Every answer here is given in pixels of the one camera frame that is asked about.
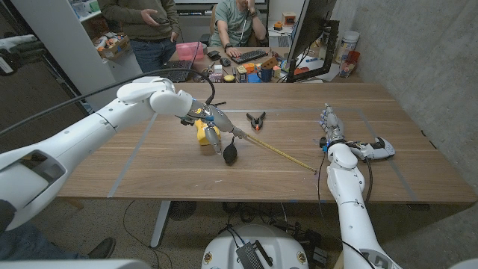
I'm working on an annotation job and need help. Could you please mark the black finned electronics module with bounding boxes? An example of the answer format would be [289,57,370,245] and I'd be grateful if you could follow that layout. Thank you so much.
[235,240,273,269]

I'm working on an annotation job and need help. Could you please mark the white lidded canister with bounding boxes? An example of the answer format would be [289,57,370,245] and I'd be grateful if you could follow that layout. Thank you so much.
[335,30,361,64]

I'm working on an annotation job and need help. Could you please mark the white robot torso base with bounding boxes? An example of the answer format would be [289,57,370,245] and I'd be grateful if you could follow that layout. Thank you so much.
[201,223,310,269]

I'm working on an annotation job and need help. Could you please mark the yellow mustard bottle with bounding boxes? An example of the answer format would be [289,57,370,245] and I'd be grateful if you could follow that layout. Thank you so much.
[193,118,222,146]

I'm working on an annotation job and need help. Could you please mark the pink plastic box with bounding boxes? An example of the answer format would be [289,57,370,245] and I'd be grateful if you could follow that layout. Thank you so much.
[175,41,205,62]

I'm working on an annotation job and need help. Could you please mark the white shelf unit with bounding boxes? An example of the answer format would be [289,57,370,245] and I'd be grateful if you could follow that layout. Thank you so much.
[10,0,143,112]

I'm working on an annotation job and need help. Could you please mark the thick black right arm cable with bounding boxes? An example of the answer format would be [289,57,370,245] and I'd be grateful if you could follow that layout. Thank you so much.
[349,141,374,205]

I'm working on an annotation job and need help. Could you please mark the white grey handheld power tool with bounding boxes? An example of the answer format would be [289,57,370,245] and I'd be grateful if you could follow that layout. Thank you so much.
[350,136,396,161]

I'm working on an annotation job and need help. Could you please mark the person in blue jeans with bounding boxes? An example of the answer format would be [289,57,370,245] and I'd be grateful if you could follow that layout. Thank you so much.
[0,200,117,261]

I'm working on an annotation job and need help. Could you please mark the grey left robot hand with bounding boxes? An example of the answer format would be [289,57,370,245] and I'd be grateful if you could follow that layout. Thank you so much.
[181,102,248,154]

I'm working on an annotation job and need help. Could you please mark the white table leg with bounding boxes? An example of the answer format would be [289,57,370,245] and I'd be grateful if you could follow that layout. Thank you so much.
[149,200,172,249]

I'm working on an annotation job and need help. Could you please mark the black orange pliers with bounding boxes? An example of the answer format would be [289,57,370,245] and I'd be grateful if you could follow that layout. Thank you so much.
[246,111,267,132]

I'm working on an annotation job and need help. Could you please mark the black round floor fan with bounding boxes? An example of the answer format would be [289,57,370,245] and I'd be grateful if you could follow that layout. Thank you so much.
[168,200,198,222]

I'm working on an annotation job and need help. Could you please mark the black monitor on stand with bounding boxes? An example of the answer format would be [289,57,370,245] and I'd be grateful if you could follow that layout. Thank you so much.
[285,0,341,84]

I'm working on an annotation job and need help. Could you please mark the standing person olive sweater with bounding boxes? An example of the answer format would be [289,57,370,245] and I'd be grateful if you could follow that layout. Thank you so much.
[97,0,181,75]

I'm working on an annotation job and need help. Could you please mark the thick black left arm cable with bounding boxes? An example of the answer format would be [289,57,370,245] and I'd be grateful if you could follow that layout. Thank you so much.
[0,67,217,137]

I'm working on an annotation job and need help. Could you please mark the black rubber bulb pipette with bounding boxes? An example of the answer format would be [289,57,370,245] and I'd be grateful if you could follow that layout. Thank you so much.
[223,135,238,166]

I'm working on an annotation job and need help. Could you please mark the seated person green t-shirt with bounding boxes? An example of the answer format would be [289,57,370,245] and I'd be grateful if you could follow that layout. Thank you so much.
[208,0,268,59]

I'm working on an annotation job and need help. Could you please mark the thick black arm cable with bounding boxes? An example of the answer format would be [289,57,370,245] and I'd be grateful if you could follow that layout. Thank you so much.
[0,67,217,137]
[349,141,374,205]

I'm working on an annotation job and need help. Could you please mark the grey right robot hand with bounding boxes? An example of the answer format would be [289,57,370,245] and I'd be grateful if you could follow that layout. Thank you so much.
[318,103,347,147]

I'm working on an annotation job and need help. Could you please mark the black keyboard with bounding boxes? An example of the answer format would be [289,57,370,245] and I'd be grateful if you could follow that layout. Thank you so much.
[231,49,269,65]

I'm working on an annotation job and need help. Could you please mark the yellow tape measure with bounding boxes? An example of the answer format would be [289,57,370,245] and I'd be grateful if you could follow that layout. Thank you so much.
[212,100,318,174]

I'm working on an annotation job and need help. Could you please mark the blue mug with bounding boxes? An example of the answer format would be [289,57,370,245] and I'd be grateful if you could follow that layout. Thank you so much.
[256,67,273,83]

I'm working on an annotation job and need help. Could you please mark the cardboard box with items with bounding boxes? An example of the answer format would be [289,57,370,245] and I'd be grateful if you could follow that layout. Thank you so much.
[93,32,131,61]

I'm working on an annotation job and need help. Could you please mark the black laptop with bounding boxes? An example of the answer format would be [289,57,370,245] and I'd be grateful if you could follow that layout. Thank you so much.
[161,40,201,84]

